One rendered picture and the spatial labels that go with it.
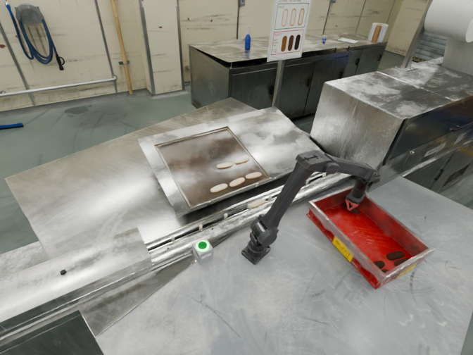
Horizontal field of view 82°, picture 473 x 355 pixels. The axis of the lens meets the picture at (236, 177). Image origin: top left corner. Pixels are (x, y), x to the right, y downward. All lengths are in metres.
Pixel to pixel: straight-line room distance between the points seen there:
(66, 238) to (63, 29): 3.46
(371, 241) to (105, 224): 1.30
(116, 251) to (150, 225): 0.25
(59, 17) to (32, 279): 3.72
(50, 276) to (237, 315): 0.71
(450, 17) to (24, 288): 2.41
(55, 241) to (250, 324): 0.94
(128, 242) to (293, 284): 0.71
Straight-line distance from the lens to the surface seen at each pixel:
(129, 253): 1.22
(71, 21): 4.57
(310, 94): 3.98
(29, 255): 1.53
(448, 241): 1.76
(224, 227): 1.33
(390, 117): 1.60
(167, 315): 1.17
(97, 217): 1.54
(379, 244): 1.53
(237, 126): 1.88
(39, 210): 1.71
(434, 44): 8.42
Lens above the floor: 1.88
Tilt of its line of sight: 40 degrees down
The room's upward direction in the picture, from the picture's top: 4 degrees clockwise
